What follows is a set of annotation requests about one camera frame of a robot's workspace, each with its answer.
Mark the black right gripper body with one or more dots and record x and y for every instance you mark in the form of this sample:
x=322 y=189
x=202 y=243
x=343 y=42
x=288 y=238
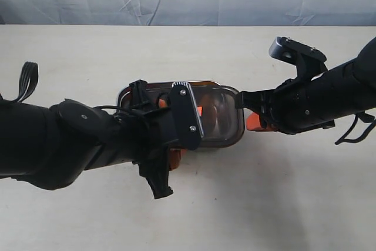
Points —
x=286 y=107

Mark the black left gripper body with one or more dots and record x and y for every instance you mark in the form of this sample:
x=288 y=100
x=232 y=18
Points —
x=138 y=139

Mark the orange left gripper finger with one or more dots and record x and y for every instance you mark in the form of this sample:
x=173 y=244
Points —
x=175 y=157

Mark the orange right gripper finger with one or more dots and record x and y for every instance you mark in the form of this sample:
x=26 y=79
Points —
x=256 y=123

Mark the stainless steel lunch box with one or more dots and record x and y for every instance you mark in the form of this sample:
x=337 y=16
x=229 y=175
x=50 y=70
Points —
x=159 y=92

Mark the dark lid with orange seal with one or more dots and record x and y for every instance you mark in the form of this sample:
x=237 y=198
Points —
x=223 y=124

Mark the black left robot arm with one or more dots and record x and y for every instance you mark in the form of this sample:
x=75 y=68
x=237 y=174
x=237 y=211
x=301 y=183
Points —
x=50 y=147

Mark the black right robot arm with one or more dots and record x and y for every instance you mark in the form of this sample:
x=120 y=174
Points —
x=317 y=95

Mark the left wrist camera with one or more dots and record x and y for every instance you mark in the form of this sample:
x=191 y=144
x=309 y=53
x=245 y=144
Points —
x=187 y=122

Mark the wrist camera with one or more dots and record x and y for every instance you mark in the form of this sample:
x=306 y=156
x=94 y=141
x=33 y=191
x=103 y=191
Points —
x=187 y=122
x=309 y=62

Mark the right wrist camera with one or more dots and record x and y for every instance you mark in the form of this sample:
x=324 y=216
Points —
x=309 y=62

